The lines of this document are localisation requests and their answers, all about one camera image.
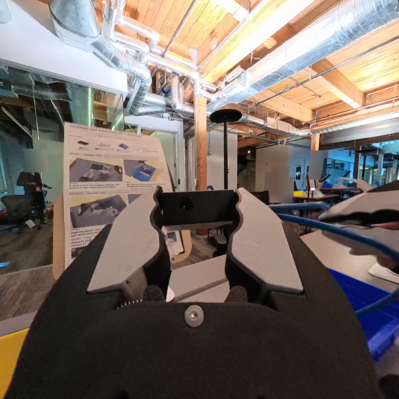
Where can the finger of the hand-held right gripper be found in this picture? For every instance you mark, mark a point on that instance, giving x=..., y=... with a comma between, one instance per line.
x=386, y=240
x=367, y=201

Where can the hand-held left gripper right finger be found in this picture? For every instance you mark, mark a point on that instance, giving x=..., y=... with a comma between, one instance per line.
x=265, y=249

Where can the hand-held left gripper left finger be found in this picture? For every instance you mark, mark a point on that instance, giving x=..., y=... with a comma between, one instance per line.
x=127, y=243

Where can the black network switch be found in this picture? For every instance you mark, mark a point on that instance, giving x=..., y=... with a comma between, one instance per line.
x=199, y=207

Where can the yellow plastic bin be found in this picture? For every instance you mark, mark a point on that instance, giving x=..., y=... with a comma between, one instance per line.
x=11, y=355

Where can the blue plastic bin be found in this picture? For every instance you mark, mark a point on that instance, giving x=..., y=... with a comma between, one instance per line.
x=374, y=305

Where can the white stand base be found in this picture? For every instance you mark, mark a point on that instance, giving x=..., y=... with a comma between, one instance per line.
x=170, y=294

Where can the black mesh office chair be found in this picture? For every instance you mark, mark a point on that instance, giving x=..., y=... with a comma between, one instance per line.
x=18, y=205

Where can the wooden ceiling beam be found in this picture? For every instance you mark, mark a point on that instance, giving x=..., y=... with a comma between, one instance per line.
x=200, y=140

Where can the black round pole stand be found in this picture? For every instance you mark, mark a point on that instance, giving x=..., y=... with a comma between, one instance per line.
x=226, y=116

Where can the silver air duct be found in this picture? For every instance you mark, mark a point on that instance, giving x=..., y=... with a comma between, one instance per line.
x=280, y=124
x=93, y=37

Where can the long spiral air duct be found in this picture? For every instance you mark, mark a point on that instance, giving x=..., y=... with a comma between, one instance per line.
x=311, y=46

